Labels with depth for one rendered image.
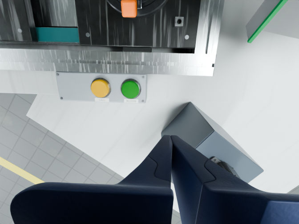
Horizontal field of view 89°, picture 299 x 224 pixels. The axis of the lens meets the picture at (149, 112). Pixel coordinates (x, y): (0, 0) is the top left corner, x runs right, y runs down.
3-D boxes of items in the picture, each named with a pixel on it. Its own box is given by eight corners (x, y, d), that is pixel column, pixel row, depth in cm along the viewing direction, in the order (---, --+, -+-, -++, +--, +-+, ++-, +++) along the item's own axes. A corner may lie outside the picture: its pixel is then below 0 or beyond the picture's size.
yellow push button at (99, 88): (111, 95, 37) (108, 98, 35) (94, 95, 37) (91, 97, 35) (110, 79, 35) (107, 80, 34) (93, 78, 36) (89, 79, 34)
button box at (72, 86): (147, 98, 42) (145, 104, 36) (72, 95, 42) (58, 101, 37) (147, 71, 40) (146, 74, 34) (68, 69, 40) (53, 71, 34)
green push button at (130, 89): (139, 97, 37) (139, 98, 35) (123, 96, 37) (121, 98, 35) (139, 80, 35) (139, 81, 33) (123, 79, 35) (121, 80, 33)
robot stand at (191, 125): (191, 156, 52) (212, 210, 33) (160, 133, 50) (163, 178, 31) (222, 127, 48) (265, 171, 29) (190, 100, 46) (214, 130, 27)
